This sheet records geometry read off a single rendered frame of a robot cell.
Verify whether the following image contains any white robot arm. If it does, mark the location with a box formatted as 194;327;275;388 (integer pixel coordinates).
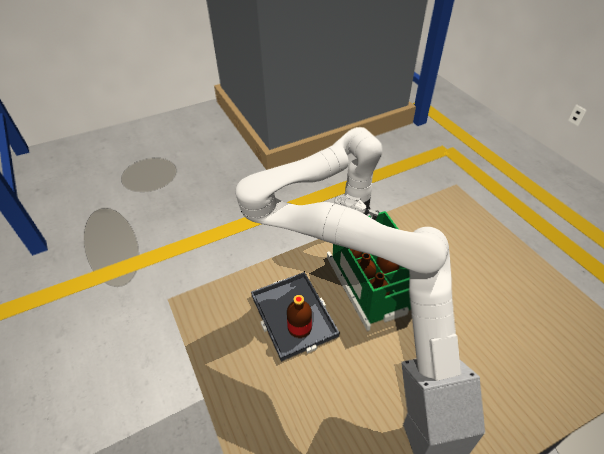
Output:
235;127;461;381

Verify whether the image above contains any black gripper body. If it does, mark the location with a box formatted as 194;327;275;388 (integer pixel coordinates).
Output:
363;197;371;215

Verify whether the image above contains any green divided crate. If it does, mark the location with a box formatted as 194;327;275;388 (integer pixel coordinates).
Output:
332;211;411;324

